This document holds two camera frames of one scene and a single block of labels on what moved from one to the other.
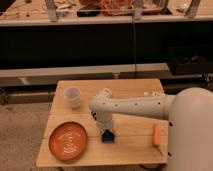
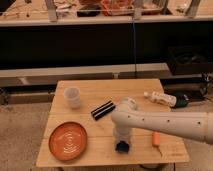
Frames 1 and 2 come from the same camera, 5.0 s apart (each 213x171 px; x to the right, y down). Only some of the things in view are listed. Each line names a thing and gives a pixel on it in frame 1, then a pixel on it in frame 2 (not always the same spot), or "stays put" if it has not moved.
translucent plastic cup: [73, 95] stays put
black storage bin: [191, 59] stays put
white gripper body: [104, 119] → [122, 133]
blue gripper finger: [108, 136] → [122, 146]
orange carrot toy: [156, 138] stays put
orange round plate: [68, 141] stays put
